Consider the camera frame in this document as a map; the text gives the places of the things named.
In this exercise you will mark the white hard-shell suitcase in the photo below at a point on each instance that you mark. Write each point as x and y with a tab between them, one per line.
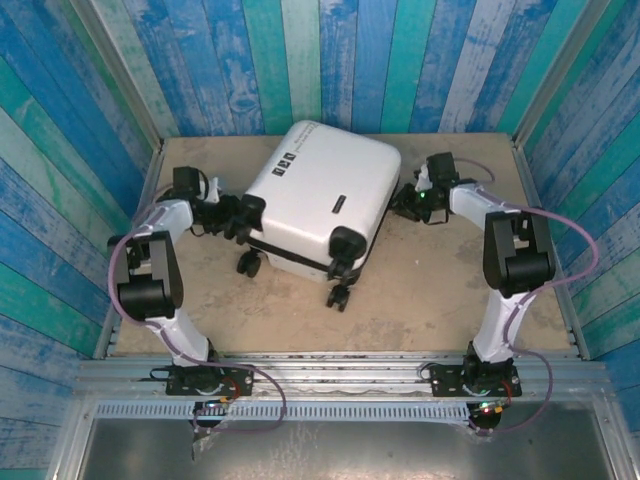
320	200

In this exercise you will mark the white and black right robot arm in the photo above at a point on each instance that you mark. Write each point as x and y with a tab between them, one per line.
470	200

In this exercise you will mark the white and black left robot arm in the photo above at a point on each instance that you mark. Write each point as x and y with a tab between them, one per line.
175	215

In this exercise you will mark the small circuit board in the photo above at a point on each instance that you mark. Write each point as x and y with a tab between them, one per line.
217	404
489	407

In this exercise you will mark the grey metal sheet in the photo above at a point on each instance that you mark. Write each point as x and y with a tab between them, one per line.
375	455

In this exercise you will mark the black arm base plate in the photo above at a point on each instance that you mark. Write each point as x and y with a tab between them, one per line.
445	380
240	380

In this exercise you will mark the aluminium corner post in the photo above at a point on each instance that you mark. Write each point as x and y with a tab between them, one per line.
117	65
562	65

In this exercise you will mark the aluminium mounting rail frame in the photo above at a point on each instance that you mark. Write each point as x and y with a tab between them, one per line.
340	375

